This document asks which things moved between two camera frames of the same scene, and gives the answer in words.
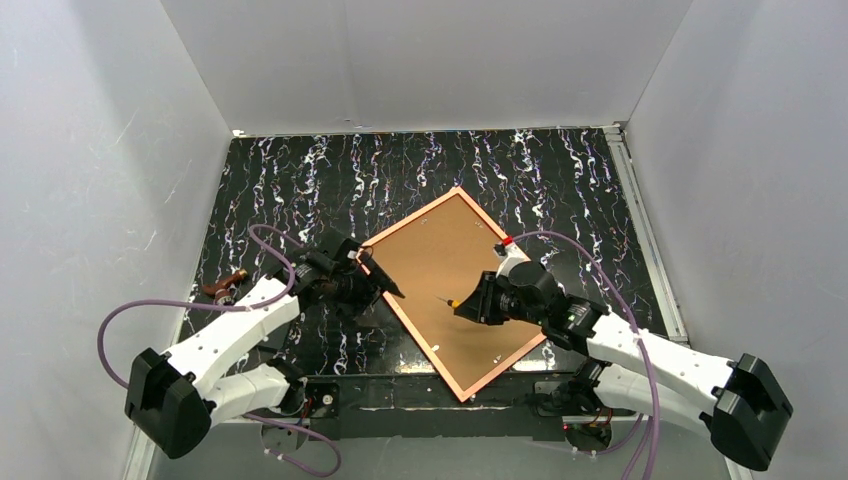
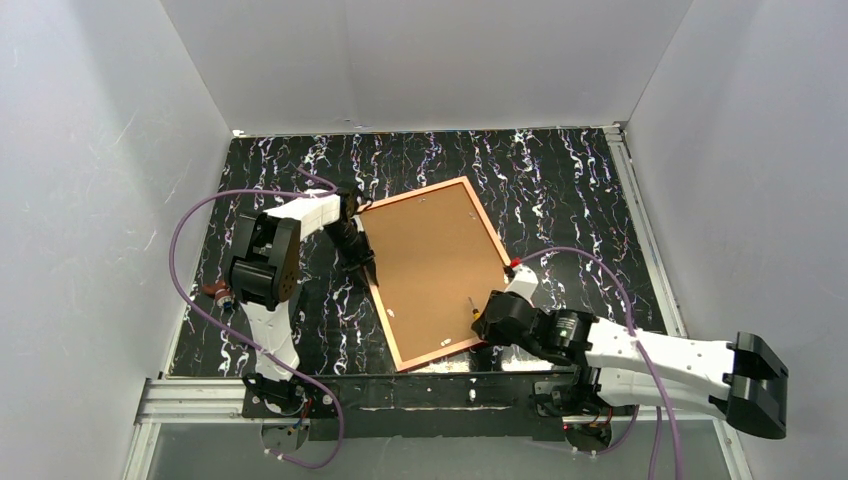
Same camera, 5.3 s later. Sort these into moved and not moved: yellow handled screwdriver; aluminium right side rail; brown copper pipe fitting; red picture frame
Moved: red picture frame; yellow handled screwdriver
Not moved: aluminium right side rail; brown copper pipe fitting
